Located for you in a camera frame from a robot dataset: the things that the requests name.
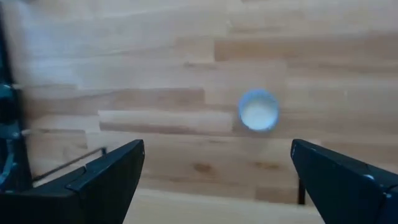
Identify black table frame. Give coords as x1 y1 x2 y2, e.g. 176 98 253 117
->
0 0 15 85

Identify raised wooden shelf black legs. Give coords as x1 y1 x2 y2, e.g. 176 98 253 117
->
30 146 326 224

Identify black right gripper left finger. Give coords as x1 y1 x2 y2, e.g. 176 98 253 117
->
0 139 146 224

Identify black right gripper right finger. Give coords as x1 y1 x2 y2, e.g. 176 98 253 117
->
290 138 398 224

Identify light blue patterned candle tin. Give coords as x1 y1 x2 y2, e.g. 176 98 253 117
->
237 88 280 133

